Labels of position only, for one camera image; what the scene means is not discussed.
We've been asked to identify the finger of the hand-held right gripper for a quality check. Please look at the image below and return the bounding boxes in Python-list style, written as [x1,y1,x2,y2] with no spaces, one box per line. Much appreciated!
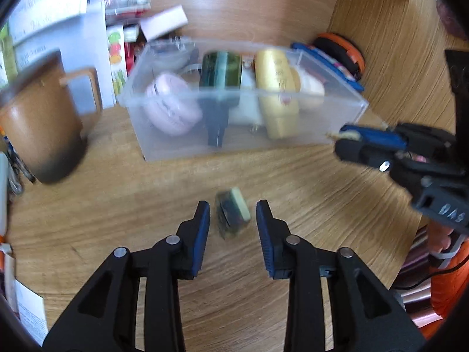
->
[334,138,404,173]
[338,124,406,151]

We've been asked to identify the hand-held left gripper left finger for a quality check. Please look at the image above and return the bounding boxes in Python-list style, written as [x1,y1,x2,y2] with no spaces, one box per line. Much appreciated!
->
[42,200,211,352]

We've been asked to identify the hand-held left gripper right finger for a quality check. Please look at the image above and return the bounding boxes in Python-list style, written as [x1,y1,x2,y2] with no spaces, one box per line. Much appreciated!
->
[256,199,427,352]

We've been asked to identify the clear plastic box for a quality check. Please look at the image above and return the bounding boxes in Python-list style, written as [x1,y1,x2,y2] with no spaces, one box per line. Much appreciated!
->
[116,36,369,163]

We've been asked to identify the yellow lotion bottle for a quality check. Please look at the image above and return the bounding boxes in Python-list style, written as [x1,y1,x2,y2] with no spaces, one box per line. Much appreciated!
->
[254,48,301,140]

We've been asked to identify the white drawstring pouch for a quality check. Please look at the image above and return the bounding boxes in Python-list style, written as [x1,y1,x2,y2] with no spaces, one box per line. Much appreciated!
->
[229,68,266,125]

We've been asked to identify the pink round case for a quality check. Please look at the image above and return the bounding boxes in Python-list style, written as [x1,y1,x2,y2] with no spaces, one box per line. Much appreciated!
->
[144,72,203,136]

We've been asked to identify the dark green bottle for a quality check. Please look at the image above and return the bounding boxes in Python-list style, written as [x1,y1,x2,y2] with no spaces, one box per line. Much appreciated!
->
[199,50,243,148]

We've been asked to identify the person's right forearm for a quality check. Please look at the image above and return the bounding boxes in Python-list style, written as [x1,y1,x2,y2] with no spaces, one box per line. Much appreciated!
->
[429,242,469,321]

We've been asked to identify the person's right hand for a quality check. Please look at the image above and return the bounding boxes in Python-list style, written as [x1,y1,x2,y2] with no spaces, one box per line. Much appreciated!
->
[427,224,457,262]

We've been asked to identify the blue pencil case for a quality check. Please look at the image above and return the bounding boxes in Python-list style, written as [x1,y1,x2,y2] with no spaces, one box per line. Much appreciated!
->
[291,42,366,93]

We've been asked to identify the black and orange zip case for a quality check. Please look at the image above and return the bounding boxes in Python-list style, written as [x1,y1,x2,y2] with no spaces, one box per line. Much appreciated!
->
[315,33,366,80]

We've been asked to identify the shiny pink striped cloth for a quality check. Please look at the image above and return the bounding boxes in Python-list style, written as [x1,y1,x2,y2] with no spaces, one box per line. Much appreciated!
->
[394,227,446,332]

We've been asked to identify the pink curtain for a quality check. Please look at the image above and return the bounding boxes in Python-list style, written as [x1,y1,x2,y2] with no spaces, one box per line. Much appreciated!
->
[436,0,469,41]

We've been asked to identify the white printed packet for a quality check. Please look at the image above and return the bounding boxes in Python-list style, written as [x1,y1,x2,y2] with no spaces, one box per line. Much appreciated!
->
[4,253,49,342]

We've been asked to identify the brown mug with wooden lid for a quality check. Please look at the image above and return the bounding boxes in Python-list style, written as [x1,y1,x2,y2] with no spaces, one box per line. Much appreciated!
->
[0,49,104,185]

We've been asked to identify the fruit print box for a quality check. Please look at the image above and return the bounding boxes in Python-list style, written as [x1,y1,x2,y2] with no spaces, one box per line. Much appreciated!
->
[106,25,130,96]

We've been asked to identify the white and lilac box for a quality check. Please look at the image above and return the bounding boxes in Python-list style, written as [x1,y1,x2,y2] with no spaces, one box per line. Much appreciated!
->
[140,5,188,42]

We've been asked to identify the stack of small cards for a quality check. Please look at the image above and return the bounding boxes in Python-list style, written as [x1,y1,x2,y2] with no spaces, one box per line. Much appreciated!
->
[106,0,152,20]

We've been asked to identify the yellow-green spray bottle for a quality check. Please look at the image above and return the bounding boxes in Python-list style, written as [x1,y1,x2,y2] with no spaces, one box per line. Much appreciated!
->
[0,22,19,89]

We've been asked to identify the handwritten white paper sheets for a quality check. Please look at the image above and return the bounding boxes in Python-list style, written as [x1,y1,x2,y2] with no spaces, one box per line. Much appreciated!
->
[7,0,94,46]

